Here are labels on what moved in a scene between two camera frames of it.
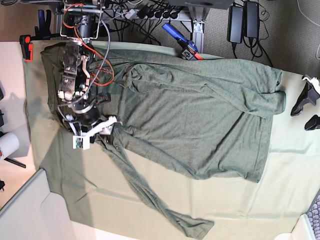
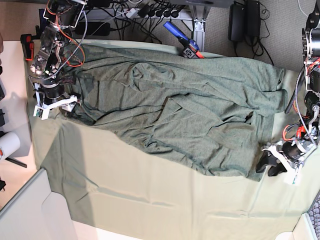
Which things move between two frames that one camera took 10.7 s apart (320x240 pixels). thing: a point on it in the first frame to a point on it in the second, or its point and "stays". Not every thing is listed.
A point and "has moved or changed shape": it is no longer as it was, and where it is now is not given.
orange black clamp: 27,46 stays
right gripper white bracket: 310,95 to 292,168
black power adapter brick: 235,24 stays
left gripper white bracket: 83,141 to 67,104
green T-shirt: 203,119 has moved or changed shape
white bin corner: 35,213 stays
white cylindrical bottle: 9,144 stays
